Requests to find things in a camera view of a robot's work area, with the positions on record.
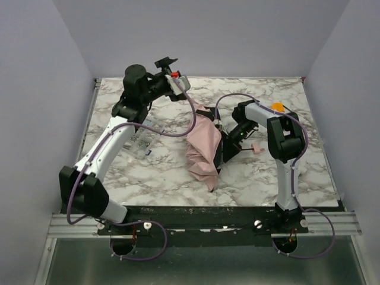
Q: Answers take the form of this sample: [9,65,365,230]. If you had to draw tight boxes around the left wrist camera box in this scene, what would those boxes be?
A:
[165,71,191,96]

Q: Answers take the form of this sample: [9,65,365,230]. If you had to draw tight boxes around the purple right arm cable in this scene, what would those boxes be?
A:
[214,93,336,259]

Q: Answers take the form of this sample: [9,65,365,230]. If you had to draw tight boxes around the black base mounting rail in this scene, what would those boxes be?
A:
[98,206,308,247]

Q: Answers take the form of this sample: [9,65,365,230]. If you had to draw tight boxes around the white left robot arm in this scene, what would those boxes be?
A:
[59,56,183,224]

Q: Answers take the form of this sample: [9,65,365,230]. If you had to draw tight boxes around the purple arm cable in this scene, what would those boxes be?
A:
[214,93,336,259]
[66,77,202,262]

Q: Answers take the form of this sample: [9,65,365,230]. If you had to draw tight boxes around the clear bag of screws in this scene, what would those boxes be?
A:
[123,127,160,159]

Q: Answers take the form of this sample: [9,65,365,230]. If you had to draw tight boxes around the yellow tape measure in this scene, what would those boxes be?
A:
[271,102,286,113]

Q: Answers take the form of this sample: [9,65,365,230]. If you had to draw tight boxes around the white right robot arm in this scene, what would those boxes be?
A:
[211,100,308,219]

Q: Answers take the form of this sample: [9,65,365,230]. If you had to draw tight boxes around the aluminium frame rail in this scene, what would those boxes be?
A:
[34,78,102,284]

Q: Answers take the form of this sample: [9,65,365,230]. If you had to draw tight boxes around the pink folding umbrella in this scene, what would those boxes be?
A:
[186,104,250,192]

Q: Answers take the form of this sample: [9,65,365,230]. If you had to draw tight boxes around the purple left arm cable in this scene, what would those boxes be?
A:
[66,77,202,262]

